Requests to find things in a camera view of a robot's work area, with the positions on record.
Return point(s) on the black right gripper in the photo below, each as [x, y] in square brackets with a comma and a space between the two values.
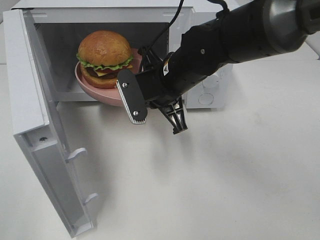
[201, 53]

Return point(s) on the white round door button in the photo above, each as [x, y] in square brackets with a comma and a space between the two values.
[206, 99]

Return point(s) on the pink round plate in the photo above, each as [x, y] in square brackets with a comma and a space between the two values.
[109, 96]

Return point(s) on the burger with lettuce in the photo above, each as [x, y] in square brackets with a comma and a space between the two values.
[102, 55]

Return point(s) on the white microwave door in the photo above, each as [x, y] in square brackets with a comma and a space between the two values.
[36, 123]

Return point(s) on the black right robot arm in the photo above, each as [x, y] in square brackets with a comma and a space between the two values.
[256, 30]

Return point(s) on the white lower microwave knob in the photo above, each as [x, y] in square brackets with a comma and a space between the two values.
[211, 81]

